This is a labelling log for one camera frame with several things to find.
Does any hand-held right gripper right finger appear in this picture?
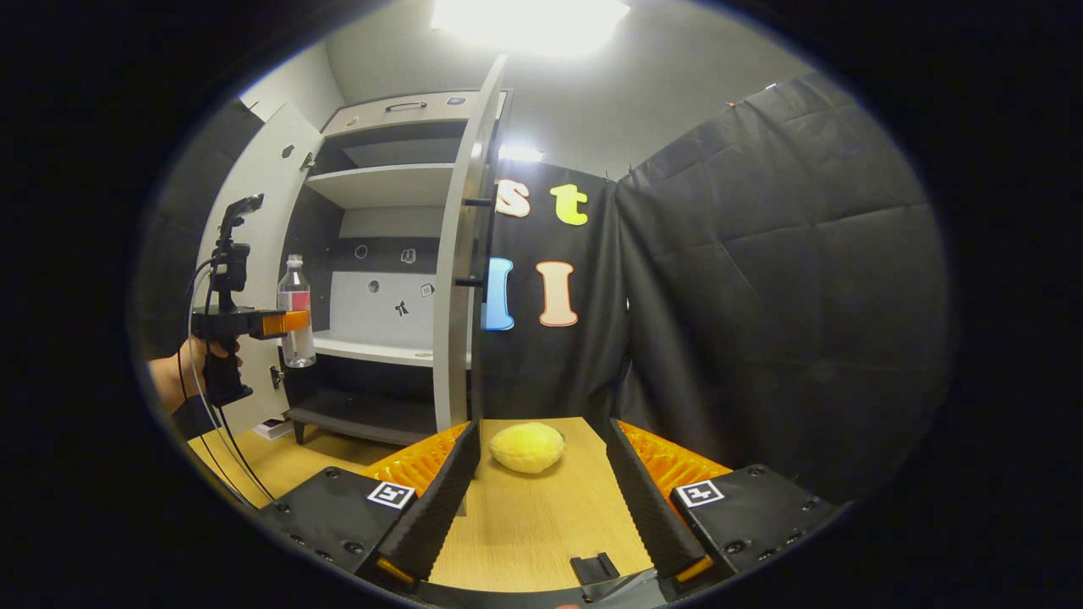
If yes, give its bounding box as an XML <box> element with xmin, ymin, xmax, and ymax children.
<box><xmin>605</xmin><ymin>419</ymin><xmax>838</xmax><ymax>589</ymax></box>

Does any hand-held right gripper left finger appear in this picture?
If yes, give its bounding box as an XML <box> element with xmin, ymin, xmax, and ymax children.
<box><xmin>254</xmin><ymin>420</ymin><xmax>481</xmax><ymax>593</ymax></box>

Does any clear plastic bottle red label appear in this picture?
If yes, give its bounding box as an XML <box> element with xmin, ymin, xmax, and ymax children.
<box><xmin>278</xmin><ymin>255</ymin><xmax>317</xmax><ymax>369</ymax></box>

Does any yellow plush coaster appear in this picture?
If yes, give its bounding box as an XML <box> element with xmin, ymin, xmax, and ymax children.
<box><xmin>489</xmin><ymin>422</ymin><xmax>566</xmax><ymax>475</ymax></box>

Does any grey cabinet door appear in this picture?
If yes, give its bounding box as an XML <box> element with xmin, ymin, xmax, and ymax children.
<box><xmin>193</xmin><ymin>103</ymin><xmax>324</xmax><ymax>436</ymax></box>
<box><xmin>432</xmin><ymin>55</ymin><xmax>509</xmax><ymax>517</ymax></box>

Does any grey cabinet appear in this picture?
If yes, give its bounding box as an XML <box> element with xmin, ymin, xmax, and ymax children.
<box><xmin>283</xmin><ymin>89</ymin><xmax>513</xmax><ymax>447</ymax></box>

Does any grey cabinet drawer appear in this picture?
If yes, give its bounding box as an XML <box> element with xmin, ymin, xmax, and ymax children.
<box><xmin>322</xmin><ymin>90</ymin><xmax>509</xmax><ymax>138</ymax></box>

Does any black backdrop cloth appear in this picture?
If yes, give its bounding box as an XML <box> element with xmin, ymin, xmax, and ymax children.
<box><xmin>131</xmin><ymin>72</ymin><xmax>953</xmax><ymax>508</ymax></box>

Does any large ceiling light panel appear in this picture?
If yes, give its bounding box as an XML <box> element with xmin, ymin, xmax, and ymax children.
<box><xmin>432</xmin><ymin>0</ymin><xmax>631</xmax><ymax>56</ymax></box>

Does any black cable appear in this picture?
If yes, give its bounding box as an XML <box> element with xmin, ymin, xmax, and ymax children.
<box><xmin>176</xmin><ymin>258</ymin><xmax>278</xmax><ymax>506</ymax></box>

